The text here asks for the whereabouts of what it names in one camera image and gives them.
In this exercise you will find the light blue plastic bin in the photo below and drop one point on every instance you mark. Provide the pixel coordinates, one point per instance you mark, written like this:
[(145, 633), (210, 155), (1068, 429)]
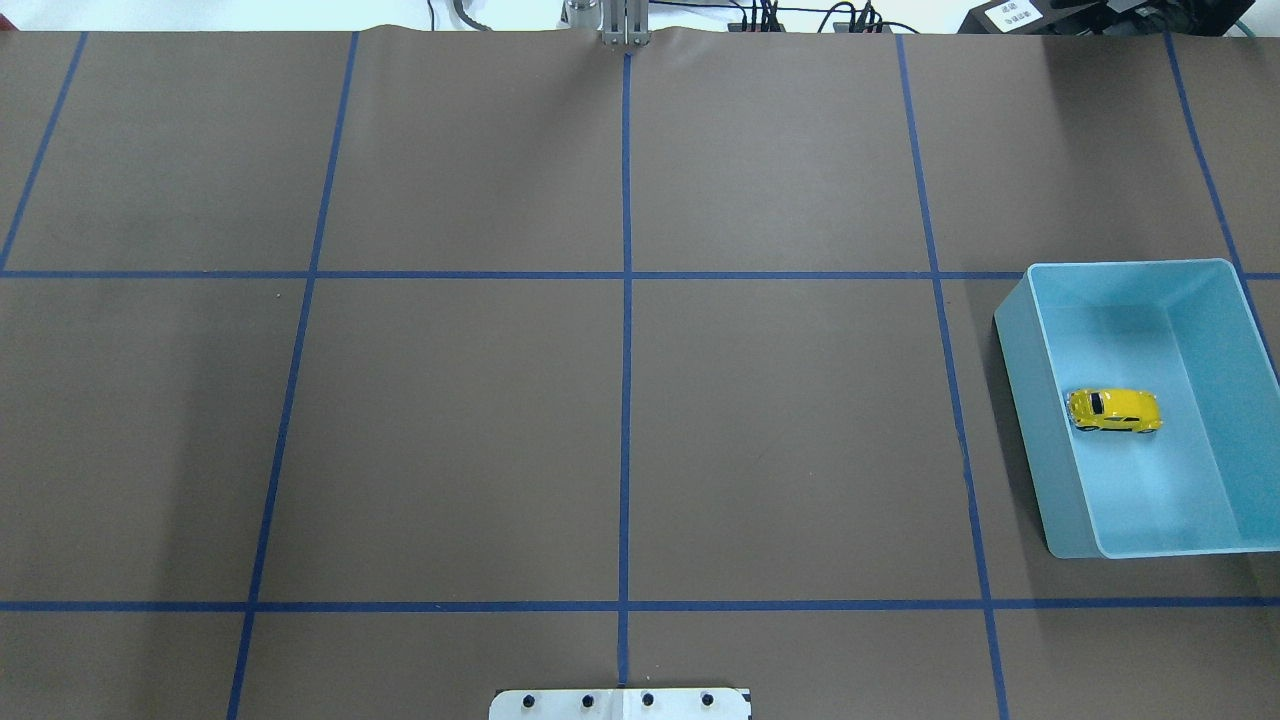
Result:
[(1206, 482)]

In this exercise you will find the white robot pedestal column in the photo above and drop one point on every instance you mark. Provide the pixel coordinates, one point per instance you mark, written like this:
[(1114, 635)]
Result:
[(623, 703)]

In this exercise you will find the yellow beetle toy car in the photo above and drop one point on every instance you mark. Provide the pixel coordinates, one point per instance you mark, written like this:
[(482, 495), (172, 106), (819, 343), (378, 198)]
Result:
[(1130, 410)]

